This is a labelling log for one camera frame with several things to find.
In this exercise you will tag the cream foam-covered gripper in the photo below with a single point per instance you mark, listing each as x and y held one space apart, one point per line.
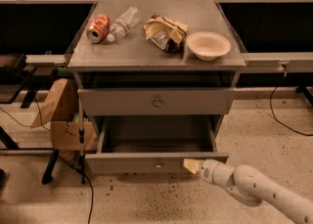
208 169

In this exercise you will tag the grey drawer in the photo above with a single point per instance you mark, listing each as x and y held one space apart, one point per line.
156 101
153 143

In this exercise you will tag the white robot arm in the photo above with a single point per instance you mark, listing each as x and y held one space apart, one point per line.
249 186

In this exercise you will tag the grey drawer cabinet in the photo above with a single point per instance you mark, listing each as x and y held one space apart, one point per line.
135 62

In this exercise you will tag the white paper bowl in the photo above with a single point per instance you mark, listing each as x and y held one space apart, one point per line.
208 46

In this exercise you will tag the silver black tripod pole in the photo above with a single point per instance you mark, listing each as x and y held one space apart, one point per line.
81 141

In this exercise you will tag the crumpled yellow chip bag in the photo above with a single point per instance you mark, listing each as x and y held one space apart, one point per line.
167 34

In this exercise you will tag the brown cardboard box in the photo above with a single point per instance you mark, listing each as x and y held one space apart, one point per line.
60 110

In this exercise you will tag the clear plastic water bottle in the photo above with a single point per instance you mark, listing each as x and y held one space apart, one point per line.
123 24

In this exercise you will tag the crushed orange soda can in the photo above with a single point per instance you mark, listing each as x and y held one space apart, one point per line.
98 28

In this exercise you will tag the black stand left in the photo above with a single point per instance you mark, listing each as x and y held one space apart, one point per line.
15 74

